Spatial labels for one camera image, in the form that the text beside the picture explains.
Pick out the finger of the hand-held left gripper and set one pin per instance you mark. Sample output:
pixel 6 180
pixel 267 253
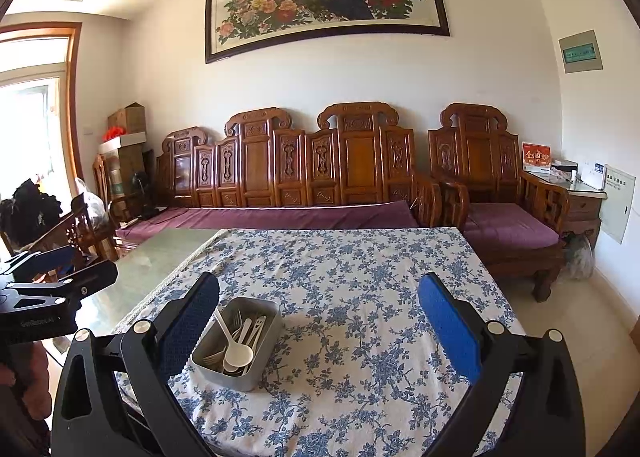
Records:
pixel 55 257
pixel 97 277

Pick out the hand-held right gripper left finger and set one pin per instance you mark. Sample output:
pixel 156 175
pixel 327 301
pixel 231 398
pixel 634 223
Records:
pixel 192 322

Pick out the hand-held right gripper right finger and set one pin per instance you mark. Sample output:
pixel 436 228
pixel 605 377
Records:
pixel 445 332

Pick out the metal fork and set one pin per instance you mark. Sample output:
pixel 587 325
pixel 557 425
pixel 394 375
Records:
pixel 235 322

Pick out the large white plastic spoon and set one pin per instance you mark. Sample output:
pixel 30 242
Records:
pixel 237 356

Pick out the rectangular metal tin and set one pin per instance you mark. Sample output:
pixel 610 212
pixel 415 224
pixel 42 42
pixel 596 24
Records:
pixel 250 377

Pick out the person's left hand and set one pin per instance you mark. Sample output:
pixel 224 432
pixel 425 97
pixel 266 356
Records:
pixel 40 377

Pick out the carved wooden chair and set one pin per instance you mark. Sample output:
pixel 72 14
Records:
pixel 101 177
pixel 75 232

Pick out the dark clothes pile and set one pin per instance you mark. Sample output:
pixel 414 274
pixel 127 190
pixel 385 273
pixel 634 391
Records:
pixel 30 209

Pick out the clear plastic bag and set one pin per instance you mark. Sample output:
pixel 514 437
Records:
pixel 577 257
pixel 92 202

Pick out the blue floral tablecloth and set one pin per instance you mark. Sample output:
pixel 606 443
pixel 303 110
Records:
pixel 360 317

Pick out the purple armchair cushion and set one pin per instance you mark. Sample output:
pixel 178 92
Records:
pixel 510 224

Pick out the purple sofa cushion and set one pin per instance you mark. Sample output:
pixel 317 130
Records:
pixel 280 217

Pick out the brown cardboard box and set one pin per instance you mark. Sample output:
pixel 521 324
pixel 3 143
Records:
pixel 127 118

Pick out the carved wooden armchair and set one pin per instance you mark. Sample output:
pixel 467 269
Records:
pixel 475 157

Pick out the wooden side table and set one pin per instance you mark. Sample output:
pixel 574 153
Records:
pixel 582 207

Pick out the carved wooden sofa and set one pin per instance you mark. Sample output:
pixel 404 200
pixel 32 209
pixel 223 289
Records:
pixel 357 157

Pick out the black and white tissue box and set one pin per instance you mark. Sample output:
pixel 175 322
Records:
pixel 564 170

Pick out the white tabletop appliance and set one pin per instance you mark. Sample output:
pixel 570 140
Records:
pixel 593 176

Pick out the wooden door frame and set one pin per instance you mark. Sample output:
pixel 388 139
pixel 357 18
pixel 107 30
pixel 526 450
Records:
pixel 75 97

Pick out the grey wall electrical panel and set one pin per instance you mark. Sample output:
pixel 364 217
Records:
pixel 614 207

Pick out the green framed wall box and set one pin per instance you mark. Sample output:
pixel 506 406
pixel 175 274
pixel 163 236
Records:
pixel 580 51

